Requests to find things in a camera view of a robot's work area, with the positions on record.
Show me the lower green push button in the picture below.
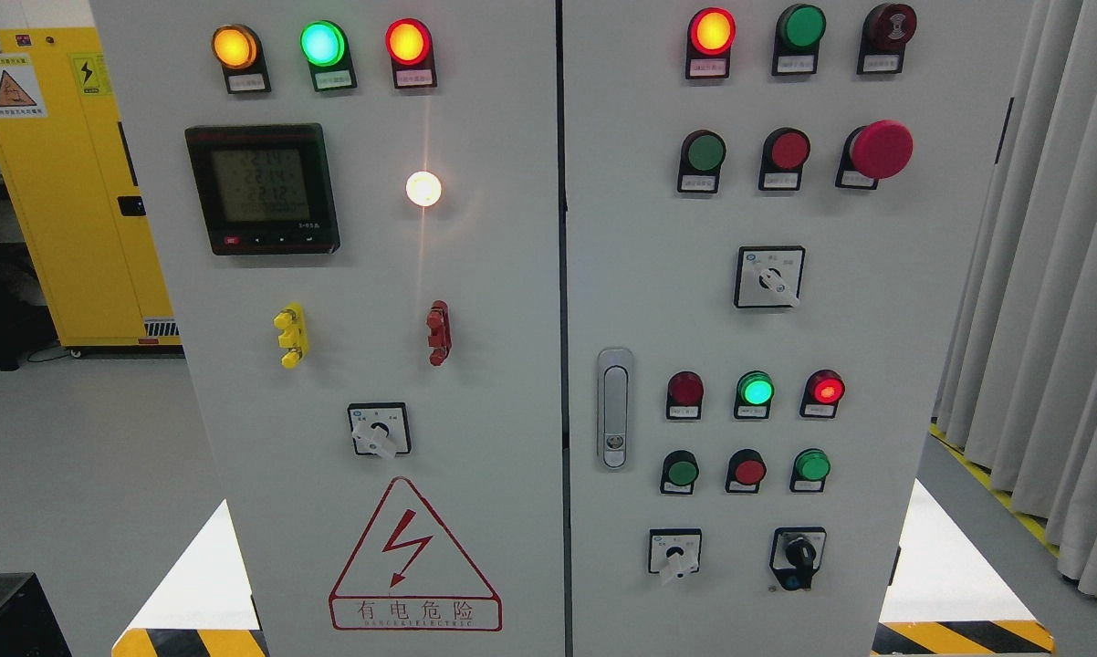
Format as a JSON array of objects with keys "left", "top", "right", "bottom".
[{"left": 660, "top": 450, "right": 700, "bottom": 495}]

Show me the green push button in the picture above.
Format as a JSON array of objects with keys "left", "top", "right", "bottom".
[
  {"left": 676, "top": 131, "right": 726, "bottom": 194},
  {"left": 660, "top": 450, "right": 700, "bottom": 495}
]

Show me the upper green push button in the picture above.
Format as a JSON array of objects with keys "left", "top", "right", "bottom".
[{"left": 676, "top": 131, "right": 726, "bottom": 194}]

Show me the lower red push button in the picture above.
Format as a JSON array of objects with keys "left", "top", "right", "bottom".
[{"left": 724, "top": 449, "right": 767, "bottom": 494}]

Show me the red push button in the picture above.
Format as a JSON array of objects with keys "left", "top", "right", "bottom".
[
  {"left": 724, "top": 449, "right": 767, "bottom": 494},
  {"left": 757, "top": 126, "right": 810, "bottom": 192}
]

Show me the upper red push button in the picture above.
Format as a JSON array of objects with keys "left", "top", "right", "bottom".
[{"left": 757, "top": 126, "right": 810, "bottom": 192}]

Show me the red mushroom emergency stop button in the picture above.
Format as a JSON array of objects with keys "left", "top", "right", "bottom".
[{"left": 835, "top": 120, "right": 914, "bottom": 191}]

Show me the grey electrical control cabinet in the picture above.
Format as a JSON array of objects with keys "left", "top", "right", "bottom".
[{"left": 92, "top": 1, "right": 1034, "bottom": 656}]

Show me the red terminal connector block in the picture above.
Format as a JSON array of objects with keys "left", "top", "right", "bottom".
[{"left": 426, "top": 301, "right": 453, "bottom": 367}]

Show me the dark red lamp middle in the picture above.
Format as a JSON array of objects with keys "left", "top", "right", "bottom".
[{"left": 665, "top": 370, "right": 705, "bottom": 421}]

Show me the white round light reflection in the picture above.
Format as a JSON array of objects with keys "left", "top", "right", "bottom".
[{"left": 405, "top": 171, "right": 443, "bottom": 208}]

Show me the green lit lamp middle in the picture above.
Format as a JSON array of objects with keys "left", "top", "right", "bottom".
[{"left": 733, "top": 370, "right": 774, "bottom": 421}]

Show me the yellow terminal connector block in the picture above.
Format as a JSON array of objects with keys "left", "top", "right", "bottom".
[{"left": 273, "top": 302, "right": 309, "bottom": 370}]

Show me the red lit lamp middle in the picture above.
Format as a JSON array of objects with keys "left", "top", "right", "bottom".
[{"left": 799, "top": 369, "right": 846, "bottom": 419}]

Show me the red lit lamp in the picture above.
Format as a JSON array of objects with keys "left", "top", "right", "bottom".
[
  {"left": 685, "top": 5, "right": 737, "bottom": 80},
  {"left": 799, "top": 369, "right": 846, "bottom": 419}
]

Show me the red electric danger warning sticker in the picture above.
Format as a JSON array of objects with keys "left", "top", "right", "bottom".
[{"left": 329, "top": 475, "right": 504, "bottom": 632}]

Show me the green lamp lower right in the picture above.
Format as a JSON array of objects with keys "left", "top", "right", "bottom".
[{"left": 788, "top": 448, "right": 832, "bottom": 494}]

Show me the black digital power meter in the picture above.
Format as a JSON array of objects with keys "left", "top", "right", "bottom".
[{"left": 184, "top": 123, "right": 341, "bottom": 256}]

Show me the red indicator lamp top left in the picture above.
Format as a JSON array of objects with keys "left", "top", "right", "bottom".
[{"left": 384, "top": 16, "right": 437, "bottom": 89}]

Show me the red lit lamp top right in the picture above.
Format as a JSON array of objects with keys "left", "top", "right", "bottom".
[{"left": 685, "top": 5, "right": 737, "bottom": 80}]

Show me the green indicator lamp top left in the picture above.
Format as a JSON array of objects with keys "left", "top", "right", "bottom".
[{"left": 299, "top": 20, "right": 357, "bottom": 92}]

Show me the green unlit lamp top right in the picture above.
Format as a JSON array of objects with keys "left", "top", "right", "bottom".
[{"left": 771, "top": 3, "right": 827, "bottom": 78}]

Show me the yellow indicator lamp top left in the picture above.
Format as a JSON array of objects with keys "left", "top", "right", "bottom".
[{"left": 212, "top": 24, "right": 272, "bottom": 93}]

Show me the dark red buzzer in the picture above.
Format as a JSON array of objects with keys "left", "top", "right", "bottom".
[{"left": 856, "top": 3, "right": 917, "bottom": 75}]

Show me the grey curtain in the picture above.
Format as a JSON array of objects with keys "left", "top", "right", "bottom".
[{"left": 935, "top": 1, "right": 1097, "bottom": 598}]

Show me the yellow safety storage cabinet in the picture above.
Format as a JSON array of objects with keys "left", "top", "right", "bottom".
[{"left": 0, "top": 26, "right": 181, "bottom": 350}]

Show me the black box bottom left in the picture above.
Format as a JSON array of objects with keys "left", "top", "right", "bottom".
[{"left": 0, "top": 571, "right": 72, "bottom": 656}]

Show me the silver cabinet door handle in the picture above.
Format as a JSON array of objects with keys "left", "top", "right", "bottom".
[{"left": 596, "top": 348, "right": 633, "bottom": 471}]

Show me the left door selector switch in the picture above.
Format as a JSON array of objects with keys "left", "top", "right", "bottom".
[{"left": 347, "top": 401, "right": 412, "bottom": 458}]

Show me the upper right selector switch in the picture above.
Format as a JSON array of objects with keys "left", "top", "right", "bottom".
[{"left": 735, "top": 245, "right": 807, "bottom": 310}]

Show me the lower white selector switch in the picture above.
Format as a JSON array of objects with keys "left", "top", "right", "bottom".
[{"left": 648, "top": 528, "right": 703, "bottom": 586}]

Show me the black knob selector switch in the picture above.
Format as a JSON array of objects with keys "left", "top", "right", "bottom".
[{"left": 769, "top": 526, "right": 827, "bottom": 591}]

